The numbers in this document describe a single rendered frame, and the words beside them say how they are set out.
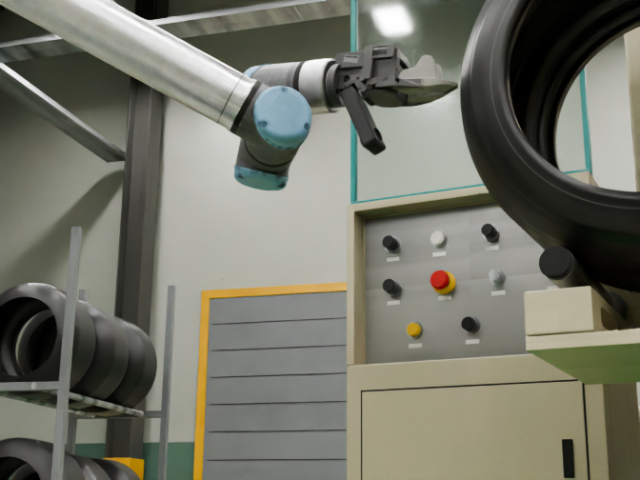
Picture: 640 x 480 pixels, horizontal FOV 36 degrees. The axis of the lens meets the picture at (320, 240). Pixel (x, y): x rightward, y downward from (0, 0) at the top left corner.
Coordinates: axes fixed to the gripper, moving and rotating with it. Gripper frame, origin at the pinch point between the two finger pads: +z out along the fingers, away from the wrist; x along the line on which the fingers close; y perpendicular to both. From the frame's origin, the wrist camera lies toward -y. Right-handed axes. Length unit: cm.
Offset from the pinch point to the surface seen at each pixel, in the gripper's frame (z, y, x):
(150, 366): -290, -17, 321
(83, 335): -271, -12, 238
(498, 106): 12.2, -8.0, -11.8
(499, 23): 11.2, 4.7, -11.6
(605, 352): 27.2, -40.6, -5.2
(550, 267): 20.8, -30.5, -10.8
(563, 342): 23.0, -40.3, -10.8
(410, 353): -28, -33, 64
